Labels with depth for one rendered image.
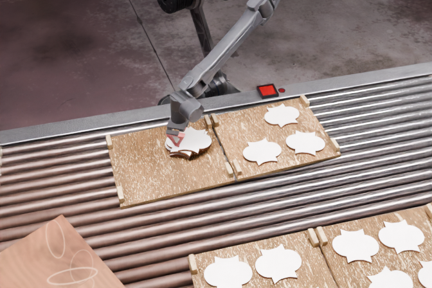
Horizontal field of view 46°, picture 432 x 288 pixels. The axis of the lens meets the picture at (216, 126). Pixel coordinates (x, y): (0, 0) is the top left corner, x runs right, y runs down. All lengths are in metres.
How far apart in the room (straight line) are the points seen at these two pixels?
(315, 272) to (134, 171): 0.72
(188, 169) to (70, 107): 1.93
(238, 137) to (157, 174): 0.35
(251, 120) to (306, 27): 2.46
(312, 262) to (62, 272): 0.74
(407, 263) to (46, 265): 1.07
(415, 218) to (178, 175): 0.82
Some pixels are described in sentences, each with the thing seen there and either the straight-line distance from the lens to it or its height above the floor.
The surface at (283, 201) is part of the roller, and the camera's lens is 1.80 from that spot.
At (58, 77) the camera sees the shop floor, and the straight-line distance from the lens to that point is 3.98.
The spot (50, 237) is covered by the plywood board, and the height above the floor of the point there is 1.04.
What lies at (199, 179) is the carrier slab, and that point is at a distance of 1.83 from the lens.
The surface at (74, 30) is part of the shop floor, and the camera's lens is 4.48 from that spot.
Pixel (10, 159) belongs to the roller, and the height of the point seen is 0.92.
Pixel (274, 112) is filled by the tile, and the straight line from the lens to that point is 2.08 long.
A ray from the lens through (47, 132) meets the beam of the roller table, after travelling 2.13.
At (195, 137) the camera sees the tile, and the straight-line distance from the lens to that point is 1.90.
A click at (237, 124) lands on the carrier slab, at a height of 0.94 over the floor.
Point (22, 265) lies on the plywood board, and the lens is 1.60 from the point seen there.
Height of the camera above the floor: 2.31
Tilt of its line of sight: 43 degrees down
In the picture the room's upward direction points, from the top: straight up
